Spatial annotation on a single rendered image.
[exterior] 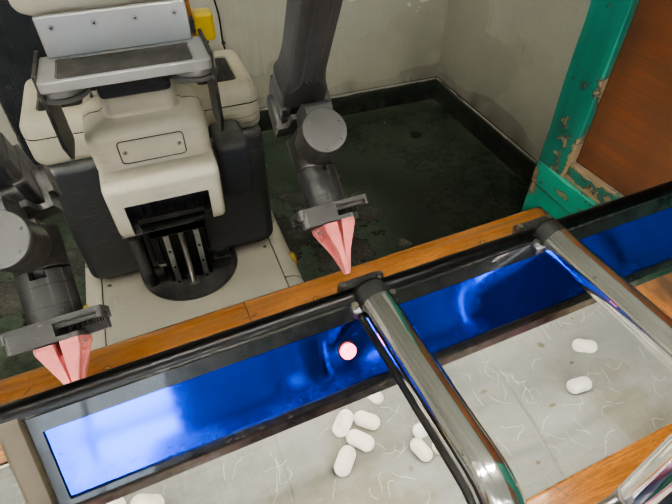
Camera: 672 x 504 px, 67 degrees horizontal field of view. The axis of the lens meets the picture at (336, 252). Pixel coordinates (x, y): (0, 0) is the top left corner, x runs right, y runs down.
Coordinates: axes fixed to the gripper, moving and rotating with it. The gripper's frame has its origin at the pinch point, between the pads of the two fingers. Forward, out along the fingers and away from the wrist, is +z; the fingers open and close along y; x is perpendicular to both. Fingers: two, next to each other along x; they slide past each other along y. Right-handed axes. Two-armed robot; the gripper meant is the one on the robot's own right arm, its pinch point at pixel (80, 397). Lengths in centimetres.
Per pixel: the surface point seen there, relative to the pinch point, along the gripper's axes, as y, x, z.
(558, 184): 80, 11, -7
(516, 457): 46, -5, 25
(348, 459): 26.3, -1.8, 17.6
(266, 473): 16.7, 1.8, 16.4
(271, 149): 71, 176, -74
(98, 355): 0.1, 15.5, -3.8
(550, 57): 169, 94, -59
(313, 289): 32.6, 15.3, -3.1
